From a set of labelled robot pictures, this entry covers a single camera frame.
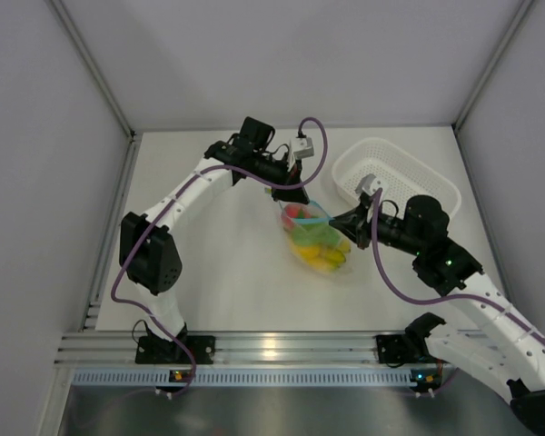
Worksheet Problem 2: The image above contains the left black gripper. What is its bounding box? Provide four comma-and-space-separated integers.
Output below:
250, 152, 308, 204

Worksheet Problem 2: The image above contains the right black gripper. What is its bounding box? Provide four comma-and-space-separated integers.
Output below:
330, 203, 425, 257

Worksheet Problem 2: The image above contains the red fake peach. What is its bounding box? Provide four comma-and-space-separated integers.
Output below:
281, 203, 312, 231

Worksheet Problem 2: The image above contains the green fake vegetable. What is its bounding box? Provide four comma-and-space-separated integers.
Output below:
289, 223, 341, 246

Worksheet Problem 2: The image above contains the clear zip top bag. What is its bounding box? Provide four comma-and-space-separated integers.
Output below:
264, 187, 352, 278

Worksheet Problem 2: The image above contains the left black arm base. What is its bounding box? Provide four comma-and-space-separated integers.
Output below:
134, 333, 216, 365

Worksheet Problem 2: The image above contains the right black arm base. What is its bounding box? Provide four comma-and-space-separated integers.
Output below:
375, 334, 433, 368

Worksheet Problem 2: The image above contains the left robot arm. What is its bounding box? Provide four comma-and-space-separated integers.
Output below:
111, 117, 314, 363

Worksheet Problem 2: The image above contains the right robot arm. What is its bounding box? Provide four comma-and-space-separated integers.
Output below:
329, 193, 545, 435

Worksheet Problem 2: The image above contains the yellow fake banana bunch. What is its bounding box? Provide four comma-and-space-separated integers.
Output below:
307, 240, 351, 273

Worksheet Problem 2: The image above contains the white perforated plastic basket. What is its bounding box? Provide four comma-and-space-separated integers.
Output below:
332, 137, 461, 217

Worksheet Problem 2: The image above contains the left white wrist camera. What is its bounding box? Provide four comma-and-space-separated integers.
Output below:
289, 136, 314, 160

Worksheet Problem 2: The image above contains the white slotted cable duct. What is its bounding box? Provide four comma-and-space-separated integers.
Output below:
72, 367, 440, 388

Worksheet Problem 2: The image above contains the aluminium mounting rail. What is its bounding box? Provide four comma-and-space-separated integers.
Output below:
54, 331, 380, 367

